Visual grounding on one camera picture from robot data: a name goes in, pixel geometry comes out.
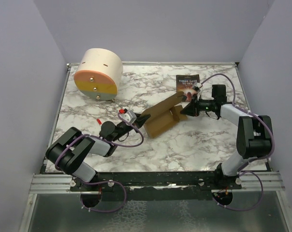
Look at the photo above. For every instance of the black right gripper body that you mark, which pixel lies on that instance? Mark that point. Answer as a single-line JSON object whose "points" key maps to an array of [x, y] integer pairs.
{"points": [[202, 105]]}

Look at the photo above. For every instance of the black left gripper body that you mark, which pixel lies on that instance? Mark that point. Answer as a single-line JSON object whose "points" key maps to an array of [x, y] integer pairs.
{"points": [[123, 130]]}

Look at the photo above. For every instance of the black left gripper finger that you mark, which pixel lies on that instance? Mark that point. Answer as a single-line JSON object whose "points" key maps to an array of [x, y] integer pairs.
{"points": [[142, 118], [139, 123]]}

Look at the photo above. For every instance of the brown cardboard box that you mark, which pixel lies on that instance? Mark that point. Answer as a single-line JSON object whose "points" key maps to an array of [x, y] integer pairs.
{"points": [[164, 115]]}

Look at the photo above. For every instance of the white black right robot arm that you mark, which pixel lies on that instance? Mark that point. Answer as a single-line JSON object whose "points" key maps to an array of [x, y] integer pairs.
{"points": [[254, 134]]}

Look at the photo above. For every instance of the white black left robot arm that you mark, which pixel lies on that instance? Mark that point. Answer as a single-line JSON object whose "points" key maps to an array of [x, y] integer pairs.
{"points": [[68, 152]]}

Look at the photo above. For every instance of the dark book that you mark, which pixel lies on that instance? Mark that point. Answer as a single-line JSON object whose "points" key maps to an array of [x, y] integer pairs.
{"points": [[184, 84]]}

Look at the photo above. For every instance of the cream cylindrical container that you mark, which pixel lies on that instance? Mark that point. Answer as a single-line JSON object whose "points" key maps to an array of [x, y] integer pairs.
{"points": [[99, 74]]}

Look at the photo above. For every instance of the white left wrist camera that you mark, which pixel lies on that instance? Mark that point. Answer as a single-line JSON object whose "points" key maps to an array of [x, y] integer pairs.
{"points": [[128, 116]]}

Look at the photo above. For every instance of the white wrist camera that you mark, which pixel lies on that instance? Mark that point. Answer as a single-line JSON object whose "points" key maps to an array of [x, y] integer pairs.
{"points": [[128, 116], [197, 87]]}

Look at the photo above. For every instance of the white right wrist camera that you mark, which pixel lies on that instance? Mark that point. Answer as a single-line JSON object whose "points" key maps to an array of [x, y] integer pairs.
{"points": [[197, 87]]}

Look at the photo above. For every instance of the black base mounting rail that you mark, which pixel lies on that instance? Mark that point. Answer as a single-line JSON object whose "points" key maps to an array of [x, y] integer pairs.
{"points": [[152, 186]]}

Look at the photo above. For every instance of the aluminium frame rail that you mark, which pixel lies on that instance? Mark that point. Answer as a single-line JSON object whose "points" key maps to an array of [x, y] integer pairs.
{"points": [[50, 184]]}

